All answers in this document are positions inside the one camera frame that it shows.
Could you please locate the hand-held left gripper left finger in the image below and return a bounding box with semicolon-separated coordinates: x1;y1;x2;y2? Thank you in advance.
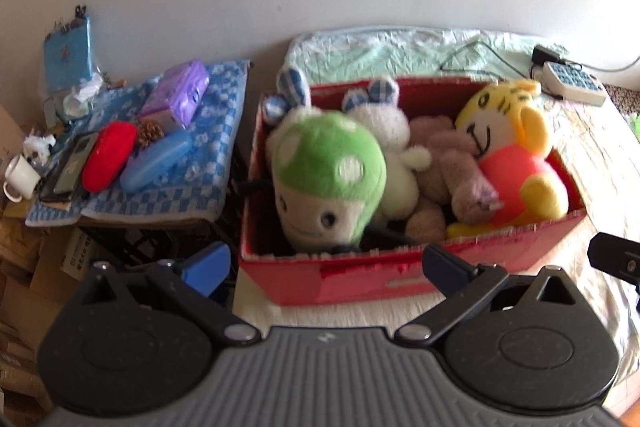
85;241;261;348

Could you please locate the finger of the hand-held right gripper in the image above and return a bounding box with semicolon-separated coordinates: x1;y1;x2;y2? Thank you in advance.
587;232;640;288

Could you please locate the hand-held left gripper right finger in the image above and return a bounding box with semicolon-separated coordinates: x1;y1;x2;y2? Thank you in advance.
395;243;581;348

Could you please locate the red cardboard box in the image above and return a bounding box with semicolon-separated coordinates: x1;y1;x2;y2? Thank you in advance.
238;77;587;308

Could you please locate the pink plush bear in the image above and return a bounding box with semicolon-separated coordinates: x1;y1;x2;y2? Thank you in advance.
405;115;503;245

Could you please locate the yellow tiger plush toy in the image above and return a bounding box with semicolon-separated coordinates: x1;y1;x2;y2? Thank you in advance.
446;79;571;239

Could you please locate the green mushroom plush toy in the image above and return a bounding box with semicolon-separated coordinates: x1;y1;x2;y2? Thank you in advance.
270;109;388;253

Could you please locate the black plastic crate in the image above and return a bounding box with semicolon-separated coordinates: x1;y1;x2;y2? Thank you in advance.
75;217;238;298

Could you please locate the blue flower print towel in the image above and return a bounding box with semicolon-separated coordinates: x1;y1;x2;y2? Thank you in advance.
25;59;253;228

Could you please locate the blue plastic case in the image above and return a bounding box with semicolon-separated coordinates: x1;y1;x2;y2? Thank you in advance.
119;129;194;194

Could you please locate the brown pine cone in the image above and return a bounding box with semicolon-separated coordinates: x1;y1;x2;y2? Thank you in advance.
136;121;166;152

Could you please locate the red oval case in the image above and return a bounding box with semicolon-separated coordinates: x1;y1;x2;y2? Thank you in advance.
81;122;139;194

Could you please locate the brown patterned tablecloth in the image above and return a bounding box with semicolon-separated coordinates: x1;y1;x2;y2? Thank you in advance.
602;83;640;128

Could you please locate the black smartphone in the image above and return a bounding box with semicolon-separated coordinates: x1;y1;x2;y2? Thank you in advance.
39;132;101;204

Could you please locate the purple tissue pack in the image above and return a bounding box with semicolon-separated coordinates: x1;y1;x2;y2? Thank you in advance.
138;59;211;132

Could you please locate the white power strip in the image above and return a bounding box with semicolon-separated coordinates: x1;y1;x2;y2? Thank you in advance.
541;61;608;106

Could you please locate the pile of flattened cardboard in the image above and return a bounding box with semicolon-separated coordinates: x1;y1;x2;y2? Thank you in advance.
0;104;86;413

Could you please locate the white mug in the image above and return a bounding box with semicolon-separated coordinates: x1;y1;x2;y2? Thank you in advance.
2;154;43;202

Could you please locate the black power adapter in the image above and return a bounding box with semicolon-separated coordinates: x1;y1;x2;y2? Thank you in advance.
531;45;563;66

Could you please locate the white crumpled tissue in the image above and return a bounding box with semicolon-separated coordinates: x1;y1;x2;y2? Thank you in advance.
62;74;103;108

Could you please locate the pale printed bed sheet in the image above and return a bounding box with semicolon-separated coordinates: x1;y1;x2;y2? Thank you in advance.
235;27;640;358

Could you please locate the blue pouch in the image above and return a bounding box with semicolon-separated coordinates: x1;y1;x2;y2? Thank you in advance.
43;14;94;88

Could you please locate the thin black cable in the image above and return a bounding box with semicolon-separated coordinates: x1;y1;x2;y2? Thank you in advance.
440;39;533;75

